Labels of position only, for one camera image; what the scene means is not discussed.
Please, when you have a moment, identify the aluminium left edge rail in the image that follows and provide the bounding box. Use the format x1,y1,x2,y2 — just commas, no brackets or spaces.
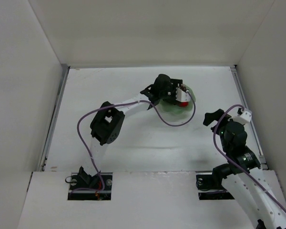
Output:
37,63,70,172

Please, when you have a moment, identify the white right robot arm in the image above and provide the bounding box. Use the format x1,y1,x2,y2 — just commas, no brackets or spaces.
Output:
203,104,286,229

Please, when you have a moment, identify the aluminium right edge rail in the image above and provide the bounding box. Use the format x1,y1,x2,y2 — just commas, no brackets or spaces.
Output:
230,65,268,170

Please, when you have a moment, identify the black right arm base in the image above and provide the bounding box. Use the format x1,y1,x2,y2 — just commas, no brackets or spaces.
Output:
196,174,234,200

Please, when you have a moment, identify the green fruit bowl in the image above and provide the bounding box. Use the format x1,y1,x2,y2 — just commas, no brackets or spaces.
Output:
159,85,196,115

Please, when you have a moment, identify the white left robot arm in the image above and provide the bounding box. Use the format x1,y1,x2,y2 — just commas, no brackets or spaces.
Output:
89,74,183,170

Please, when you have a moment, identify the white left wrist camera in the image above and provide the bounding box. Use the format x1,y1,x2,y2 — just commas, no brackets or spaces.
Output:
175,84,191,103

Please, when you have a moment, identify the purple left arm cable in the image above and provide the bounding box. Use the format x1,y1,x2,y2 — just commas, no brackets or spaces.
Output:
69,90,197,194

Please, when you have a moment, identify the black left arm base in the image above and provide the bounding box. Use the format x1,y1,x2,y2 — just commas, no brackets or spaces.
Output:
65,167,113,201

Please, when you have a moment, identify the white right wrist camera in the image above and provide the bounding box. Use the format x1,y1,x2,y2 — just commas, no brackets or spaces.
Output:
234,109,252,125

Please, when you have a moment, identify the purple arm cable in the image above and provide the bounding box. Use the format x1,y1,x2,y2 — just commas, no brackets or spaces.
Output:
69,90,197,194
212,104,286,224

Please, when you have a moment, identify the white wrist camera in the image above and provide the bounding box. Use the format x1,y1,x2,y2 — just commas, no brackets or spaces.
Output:
175,84,191,103
234,109,252,125

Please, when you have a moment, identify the red fake fruit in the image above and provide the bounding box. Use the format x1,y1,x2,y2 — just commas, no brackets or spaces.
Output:
178,102,189,107

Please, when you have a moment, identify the aluminium edge rail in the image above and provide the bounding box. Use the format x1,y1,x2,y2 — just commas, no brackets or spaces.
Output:
37,63,70,172
230,65,268,170

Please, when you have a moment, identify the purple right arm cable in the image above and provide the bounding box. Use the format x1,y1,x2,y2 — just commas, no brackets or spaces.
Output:
212,104,286,224

